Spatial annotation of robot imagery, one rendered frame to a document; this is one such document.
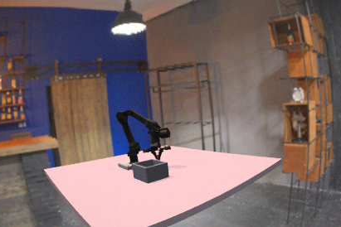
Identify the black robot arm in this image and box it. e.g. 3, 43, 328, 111
116, 109, 170, 164

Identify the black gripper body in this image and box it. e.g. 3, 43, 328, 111
143, 139, 171, 153

